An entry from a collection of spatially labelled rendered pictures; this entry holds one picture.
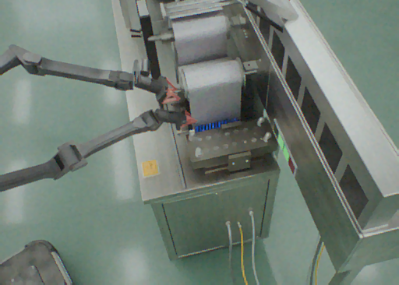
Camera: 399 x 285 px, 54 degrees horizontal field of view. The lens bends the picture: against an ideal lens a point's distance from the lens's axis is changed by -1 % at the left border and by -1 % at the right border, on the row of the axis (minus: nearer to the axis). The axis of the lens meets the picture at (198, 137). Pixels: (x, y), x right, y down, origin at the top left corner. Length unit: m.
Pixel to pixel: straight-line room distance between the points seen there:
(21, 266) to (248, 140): 1.57
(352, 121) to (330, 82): 0.15
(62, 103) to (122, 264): 1.59
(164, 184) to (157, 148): 0.22
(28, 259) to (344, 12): 3.58
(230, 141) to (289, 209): 1.12
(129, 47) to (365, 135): 1.77
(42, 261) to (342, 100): 2.01
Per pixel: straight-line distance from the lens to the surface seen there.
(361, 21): 4.36
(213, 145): 1.81
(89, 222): 2.91
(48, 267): 2.60
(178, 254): 2.50
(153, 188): 1.87
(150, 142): 2.02
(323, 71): 1.25
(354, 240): 1.24
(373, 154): 1.08
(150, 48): 1.95
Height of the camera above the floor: 2.49
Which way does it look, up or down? 53 degrees down
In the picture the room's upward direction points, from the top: 6 degrees counter-clockwise
